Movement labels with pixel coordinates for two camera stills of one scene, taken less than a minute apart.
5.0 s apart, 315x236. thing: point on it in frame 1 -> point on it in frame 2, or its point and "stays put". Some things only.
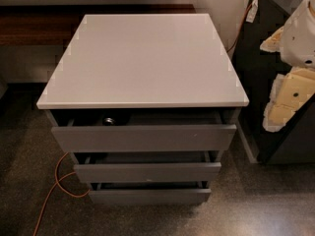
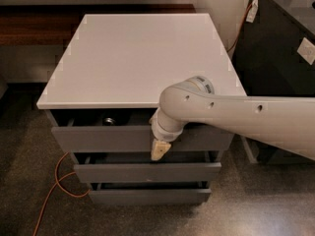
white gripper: x=299 y=43 -> x=166 y=134
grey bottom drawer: x=157 y=193 stays put
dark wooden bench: x=54 y=25 stays put
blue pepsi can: x=107 y=121 stays put
